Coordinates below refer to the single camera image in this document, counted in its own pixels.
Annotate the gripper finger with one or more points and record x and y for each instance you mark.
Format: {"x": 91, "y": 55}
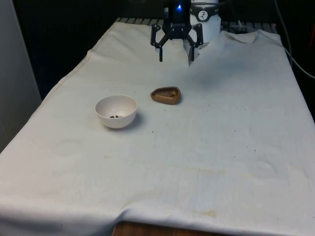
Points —
{"x": 153, "y": 37}
{"x": 195, "y": 41}

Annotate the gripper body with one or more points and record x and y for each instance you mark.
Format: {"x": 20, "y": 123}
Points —
{"x": 177, "y": 17}

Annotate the coffee beans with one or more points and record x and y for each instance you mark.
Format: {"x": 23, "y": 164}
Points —
{"x": 115, "y": 116}

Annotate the white bowl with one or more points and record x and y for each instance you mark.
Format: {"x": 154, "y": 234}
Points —
{"x": 115, "y": 105}

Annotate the pale grey cabinet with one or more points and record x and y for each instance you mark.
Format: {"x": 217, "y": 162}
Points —
{"x": 14, "y": 73}

